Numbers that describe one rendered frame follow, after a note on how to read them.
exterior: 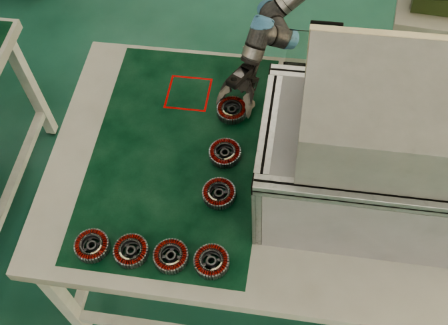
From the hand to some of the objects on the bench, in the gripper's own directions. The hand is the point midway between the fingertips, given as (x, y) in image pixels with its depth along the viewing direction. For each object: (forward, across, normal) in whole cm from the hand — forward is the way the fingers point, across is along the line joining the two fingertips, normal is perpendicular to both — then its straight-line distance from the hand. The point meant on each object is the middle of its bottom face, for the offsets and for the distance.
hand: (231, 110), depth 215 cm
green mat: (+17, +7, +17) cm, 25 cm away
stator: (+12, -8, +11) cm, 18 cm away
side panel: (+20, -29, +18) cm, 40 cm away
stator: (+1, 0, -2) cm, 2 cm away
